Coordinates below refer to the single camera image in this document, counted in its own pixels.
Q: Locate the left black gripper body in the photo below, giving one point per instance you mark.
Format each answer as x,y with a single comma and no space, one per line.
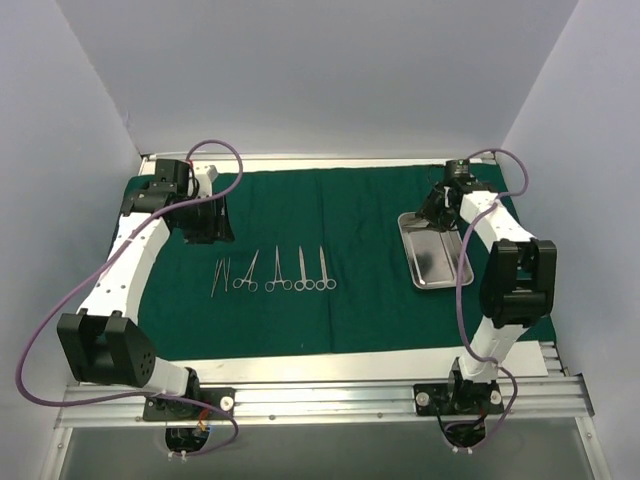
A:
208,223

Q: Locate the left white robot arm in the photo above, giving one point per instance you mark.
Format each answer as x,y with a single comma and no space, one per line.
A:
102,341

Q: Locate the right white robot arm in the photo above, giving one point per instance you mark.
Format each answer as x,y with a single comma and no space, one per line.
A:
517,288

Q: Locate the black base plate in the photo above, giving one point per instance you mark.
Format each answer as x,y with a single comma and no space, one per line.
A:
211,403
430,398

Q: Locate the steel instrument tray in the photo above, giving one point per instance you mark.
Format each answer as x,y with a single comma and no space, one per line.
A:
432,256

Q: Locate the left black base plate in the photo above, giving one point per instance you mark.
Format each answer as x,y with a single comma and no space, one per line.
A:
211,403

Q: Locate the steel surgical scissors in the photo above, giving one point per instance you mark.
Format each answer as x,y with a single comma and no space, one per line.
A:
325,282
304,283

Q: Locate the dark green surgical cloth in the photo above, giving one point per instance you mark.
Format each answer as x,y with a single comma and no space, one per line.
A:
352,214

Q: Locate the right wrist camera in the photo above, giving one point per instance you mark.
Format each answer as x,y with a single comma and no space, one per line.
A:
457,169

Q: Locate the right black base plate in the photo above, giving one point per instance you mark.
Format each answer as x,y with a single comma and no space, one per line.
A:
430,398

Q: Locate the steel tweezers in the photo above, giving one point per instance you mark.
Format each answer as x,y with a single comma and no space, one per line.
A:
226,264
216,277

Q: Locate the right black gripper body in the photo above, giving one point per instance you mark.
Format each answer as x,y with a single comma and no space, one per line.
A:
439,211

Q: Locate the rear aluminium rail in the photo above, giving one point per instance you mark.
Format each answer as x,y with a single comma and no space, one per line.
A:
173,155

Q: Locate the steel hemostat forceps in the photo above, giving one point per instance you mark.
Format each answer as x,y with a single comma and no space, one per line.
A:
247,280
278,281

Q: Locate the front aluminium rail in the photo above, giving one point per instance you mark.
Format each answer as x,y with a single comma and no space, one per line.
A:
298,403

